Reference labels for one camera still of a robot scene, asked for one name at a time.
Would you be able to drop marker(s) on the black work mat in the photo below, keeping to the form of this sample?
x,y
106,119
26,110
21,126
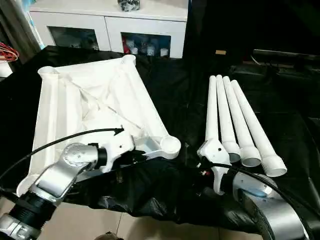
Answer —
x,y
170,90

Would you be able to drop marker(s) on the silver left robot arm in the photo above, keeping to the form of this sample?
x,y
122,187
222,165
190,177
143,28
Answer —
x,y
60,175

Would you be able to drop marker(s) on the white plastic table top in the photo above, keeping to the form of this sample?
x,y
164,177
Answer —
x,y
90,115

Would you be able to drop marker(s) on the small tan block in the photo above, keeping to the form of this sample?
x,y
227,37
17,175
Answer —
x,y
220,52

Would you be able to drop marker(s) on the white plastic table leg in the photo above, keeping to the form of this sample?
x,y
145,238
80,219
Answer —
x,y
225,115
212,110
255,125
240,120

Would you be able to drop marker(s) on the white glass-door cabinet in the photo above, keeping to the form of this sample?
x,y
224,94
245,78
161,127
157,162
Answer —
x,y
110,25

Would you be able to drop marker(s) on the gray metal parts pile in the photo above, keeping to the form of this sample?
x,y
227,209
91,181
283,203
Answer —
x,y
129,4

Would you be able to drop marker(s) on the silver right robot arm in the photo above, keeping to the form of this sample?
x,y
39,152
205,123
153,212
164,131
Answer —
x,y
265,205

